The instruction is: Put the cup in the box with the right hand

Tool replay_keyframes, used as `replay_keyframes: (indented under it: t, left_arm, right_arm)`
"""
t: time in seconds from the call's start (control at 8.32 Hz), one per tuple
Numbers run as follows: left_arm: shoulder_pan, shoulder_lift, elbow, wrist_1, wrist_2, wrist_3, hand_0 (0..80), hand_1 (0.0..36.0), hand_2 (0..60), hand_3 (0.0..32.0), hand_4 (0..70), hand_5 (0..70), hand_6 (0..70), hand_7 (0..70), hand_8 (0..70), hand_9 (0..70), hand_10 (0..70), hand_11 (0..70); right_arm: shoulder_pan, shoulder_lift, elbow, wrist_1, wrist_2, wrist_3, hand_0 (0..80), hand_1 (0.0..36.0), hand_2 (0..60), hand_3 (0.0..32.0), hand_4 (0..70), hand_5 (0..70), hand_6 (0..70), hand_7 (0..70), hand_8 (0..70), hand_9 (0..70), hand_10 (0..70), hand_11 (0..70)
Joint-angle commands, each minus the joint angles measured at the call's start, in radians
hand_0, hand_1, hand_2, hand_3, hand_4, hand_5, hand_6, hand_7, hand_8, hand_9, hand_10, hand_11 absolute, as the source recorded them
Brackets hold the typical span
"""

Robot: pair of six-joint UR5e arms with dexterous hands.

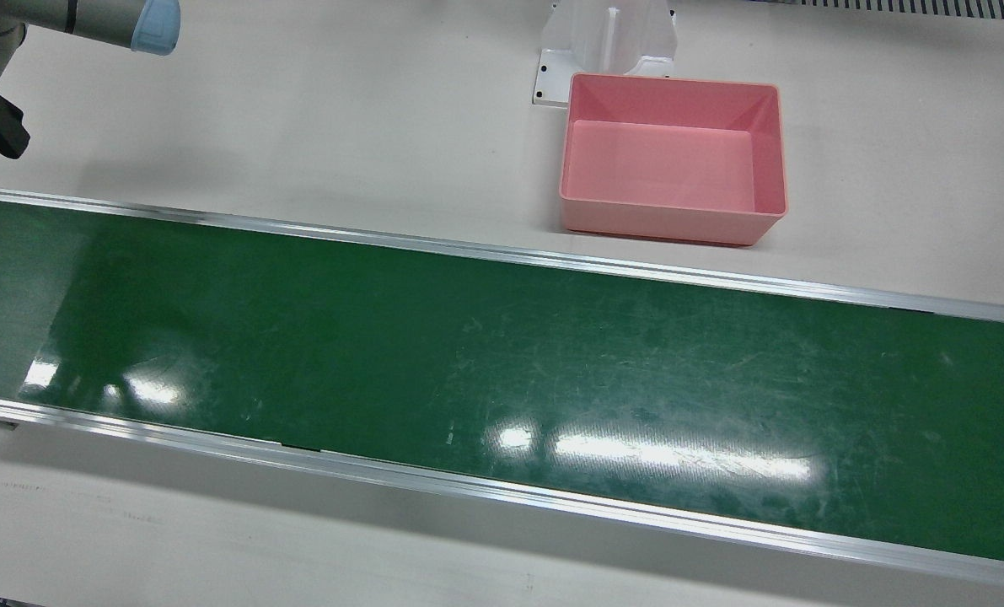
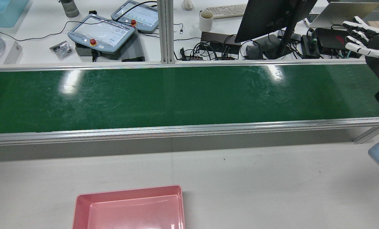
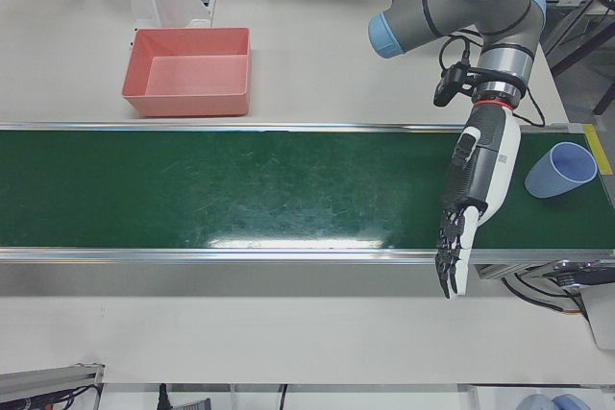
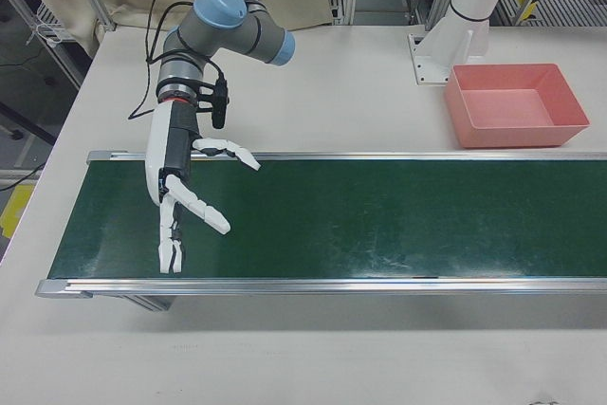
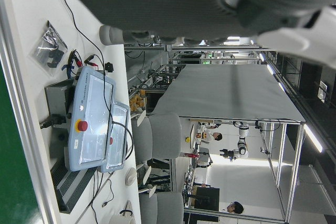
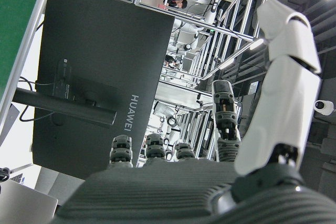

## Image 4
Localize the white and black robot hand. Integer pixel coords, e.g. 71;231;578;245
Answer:
144;100;262;275

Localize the pink plastic box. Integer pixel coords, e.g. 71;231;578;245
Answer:
443;62;591;149

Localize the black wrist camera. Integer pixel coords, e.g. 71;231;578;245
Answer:
211;76;231;131

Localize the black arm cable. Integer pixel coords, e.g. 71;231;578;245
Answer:
126;0;227;121

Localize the green conveyor belt aluminium frame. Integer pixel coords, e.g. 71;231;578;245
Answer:
36;149;607;314

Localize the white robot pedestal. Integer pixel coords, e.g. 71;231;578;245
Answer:
408;0;525;87

